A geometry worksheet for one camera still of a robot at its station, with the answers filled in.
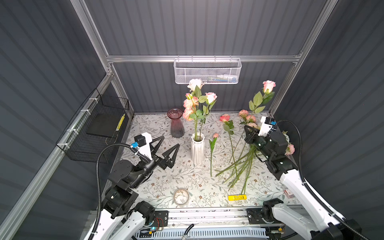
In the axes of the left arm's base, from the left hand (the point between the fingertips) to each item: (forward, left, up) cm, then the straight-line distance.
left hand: (171, 141), depth 57 cm
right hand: (+13, -36, -9) cm, 39 cm away
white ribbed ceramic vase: (+9, -11, -21) cm, 25 cm away
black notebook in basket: (+20, +36, -10) cm, 42 cm away
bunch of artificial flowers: (+3, -37, -37) cm, 53 cm away
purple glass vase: (+30, +1, -30) cm, 42 cm away
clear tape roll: (-9, -1, -40) cm, 41 cm away
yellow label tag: (-12, -31, -37) cm, 50 cm away
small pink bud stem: (+22, -23, -38) cm, 50 cm away
